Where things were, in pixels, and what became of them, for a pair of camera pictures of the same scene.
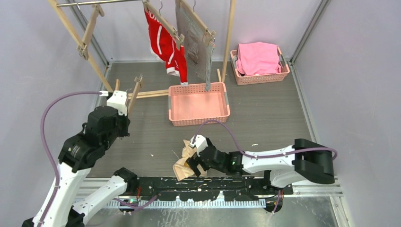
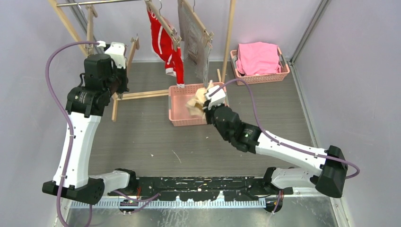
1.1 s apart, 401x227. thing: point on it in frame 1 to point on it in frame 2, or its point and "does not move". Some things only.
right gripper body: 222,169 to 210,119
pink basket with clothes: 256,62 does not move
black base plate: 214,188 does not move
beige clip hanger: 138,82 to 135,40
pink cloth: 258,58 does not move
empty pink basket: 192,105 does not move
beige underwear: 182,168 to 195,105
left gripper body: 122,128 to 122,75
